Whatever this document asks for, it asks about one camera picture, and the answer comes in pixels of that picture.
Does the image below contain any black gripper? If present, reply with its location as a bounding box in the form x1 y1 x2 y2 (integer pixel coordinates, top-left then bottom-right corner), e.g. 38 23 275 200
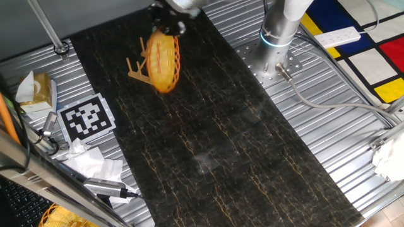
150 4 187 36

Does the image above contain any white power strip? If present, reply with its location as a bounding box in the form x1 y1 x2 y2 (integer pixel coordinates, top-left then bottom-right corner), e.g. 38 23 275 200
313 26 362 50

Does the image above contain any gold tissue pack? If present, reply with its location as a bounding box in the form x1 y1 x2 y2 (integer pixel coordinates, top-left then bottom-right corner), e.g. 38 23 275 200
15 70 53 114

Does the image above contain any yellow woven basket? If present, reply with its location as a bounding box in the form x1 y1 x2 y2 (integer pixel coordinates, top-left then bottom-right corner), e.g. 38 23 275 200
38 202 99 227

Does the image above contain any black ring strap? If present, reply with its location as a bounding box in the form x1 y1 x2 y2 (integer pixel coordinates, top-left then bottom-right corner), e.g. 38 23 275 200
53 40 71 56

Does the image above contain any black cable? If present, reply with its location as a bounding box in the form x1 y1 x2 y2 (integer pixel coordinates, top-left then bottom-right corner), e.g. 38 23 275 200
0 74 32 173

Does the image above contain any crumpled white tissue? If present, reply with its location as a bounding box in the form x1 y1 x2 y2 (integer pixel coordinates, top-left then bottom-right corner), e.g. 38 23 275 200
65 137 93 160

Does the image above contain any grey power strip cable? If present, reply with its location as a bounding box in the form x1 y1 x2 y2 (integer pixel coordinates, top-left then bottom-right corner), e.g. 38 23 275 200
358 0 380 35

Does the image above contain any silver aluminium pole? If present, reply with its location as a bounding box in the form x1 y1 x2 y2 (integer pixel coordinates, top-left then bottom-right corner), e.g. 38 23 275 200
26 0 71 61

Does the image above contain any white crumpled cloth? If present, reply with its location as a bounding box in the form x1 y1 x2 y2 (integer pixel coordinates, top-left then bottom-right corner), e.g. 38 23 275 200
371 132 404 183

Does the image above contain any colourful block pattern cloth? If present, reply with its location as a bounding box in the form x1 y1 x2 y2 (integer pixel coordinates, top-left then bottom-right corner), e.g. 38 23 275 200
299 0 404 105

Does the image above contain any black white fiducial marker board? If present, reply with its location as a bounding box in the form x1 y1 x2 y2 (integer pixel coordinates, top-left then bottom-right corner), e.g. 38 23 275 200
56 93 117 146

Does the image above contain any grey cable bundle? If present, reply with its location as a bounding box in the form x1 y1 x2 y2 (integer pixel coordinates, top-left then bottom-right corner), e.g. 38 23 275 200
289 30 396 129

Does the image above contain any wooden dish rack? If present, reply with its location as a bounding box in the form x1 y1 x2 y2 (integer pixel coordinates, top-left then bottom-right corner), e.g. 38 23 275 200
126 37 157 87

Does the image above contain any yellow orange woven dish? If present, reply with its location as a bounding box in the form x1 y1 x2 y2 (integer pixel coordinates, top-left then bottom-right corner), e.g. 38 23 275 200
145 28 182 95

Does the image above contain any flat white tissue sheet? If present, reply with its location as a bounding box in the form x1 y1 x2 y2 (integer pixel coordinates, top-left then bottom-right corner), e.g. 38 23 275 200
61 146 138 204

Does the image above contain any black marble pattern mat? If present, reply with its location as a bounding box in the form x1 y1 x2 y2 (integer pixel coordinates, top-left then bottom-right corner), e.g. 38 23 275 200
69 4 365 227

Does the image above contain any silver adapter box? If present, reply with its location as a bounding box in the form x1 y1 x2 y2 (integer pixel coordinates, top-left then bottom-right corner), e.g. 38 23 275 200
83 177 140 200

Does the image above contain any orange stick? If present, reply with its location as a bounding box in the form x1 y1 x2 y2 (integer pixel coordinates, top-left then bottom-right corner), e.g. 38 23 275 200
0 92 21 146

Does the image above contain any black keyboard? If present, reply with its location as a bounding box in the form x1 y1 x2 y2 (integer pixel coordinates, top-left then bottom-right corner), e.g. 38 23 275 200
0 178 54 227

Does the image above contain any silver metal frame bar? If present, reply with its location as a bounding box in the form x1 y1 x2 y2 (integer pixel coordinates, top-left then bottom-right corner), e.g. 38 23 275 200
0 129 131 227

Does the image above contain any aluminium frame profile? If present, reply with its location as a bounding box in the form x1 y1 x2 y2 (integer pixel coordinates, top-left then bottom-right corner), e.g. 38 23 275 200
368 94 404 151

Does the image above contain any small silver camera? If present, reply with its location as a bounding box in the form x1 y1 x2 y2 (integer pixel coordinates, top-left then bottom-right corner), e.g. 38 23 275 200
39 110 59 138

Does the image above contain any grey cable with metal plug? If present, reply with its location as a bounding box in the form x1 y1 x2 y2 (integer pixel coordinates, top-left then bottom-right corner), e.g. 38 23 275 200
275 62 402 126

